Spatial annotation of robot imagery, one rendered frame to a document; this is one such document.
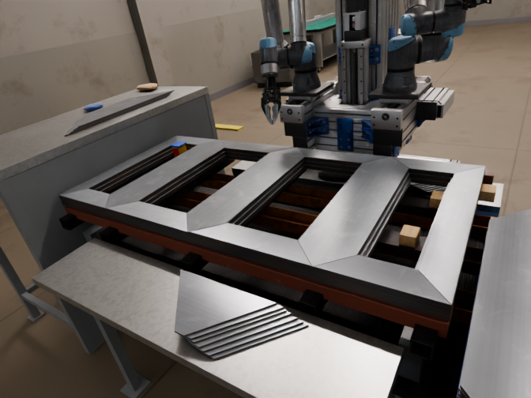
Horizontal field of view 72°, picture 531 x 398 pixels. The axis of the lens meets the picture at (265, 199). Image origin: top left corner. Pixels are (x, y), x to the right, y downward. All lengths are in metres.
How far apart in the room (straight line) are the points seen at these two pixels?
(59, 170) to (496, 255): 1.67
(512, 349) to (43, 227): 1.71
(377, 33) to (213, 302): 1.53
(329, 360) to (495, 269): 0.46
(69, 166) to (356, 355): 1.46
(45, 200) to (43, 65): 3.37
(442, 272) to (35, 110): 4.63
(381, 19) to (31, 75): 3.95
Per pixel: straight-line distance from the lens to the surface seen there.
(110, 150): 1.99
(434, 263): 1.03
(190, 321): 1.03
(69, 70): 5.22
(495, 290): 1.01
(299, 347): 0.97
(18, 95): 4.96
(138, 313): 1.18
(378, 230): 1.18
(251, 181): 1.47
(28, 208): 1.83
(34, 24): 5.12
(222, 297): 1.07
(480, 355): 0.87
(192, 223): 1.27
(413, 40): 1.85
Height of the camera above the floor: 1.51
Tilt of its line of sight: 29 degrees down
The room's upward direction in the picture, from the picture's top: 9 degrees counter-clockwise
